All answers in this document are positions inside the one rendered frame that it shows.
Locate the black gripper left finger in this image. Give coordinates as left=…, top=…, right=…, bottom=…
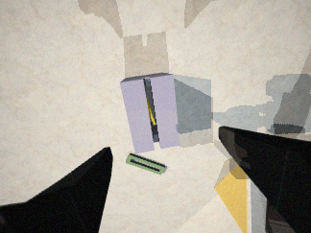
left=0, top=147, right=113, bottom=233

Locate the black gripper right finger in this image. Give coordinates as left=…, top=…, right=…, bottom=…
left=218, top=126, right=311, bottom=233

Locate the green rectangular holder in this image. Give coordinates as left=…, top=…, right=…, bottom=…
left=126, top=153, right=165, bottom=175

